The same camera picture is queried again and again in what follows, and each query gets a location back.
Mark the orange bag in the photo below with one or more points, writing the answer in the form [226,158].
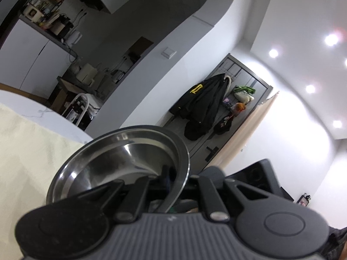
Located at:
[239,108]

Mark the white wall switch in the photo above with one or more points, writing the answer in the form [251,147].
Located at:
[169,53]

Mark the white kitchen cabinet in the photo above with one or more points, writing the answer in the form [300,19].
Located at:
[27,59]

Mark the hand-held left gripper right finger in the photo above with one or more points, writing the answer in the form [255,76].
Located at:
[212,197]

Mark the round white teapot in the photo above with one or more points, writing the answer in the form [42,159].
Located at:
[76,70]

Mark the stainless steel bowl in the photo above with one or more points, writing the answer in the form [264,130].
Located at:
[108,162]

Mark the white framed cart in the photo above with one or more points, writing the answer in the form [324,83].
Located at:
[81,108]

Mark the cream rice cooker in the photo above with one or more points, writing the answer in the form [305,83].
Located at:
[31,11]

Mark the metal kitchen rack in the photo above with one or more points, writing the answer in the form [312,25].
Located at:
[47,2]

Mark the black coffee machine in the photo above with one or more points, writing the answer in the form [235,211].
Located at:
[61,26]

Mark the cream table cloth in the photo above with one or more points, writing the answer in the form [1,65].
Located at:
[29,162]

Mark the white jug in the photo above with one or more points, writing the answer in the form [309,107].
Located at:
[86,73]

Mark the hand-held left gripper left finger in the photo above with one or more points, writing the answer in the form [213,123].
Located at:
[132,197]

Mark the black bag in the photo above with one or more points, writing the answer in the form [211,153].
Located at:
[195,131]
[223,125]

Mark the grey entrance door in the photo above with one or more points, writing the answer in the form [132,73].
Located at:
[195,140]

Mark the black jacket with yellow print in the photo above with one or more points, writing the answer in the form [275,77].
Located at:
[203,100]

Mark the white electric kettle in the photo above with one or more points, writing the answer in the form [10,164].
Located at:
[73,38]

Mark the white bag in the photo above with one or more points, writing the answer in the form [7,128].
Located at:
[244,97]

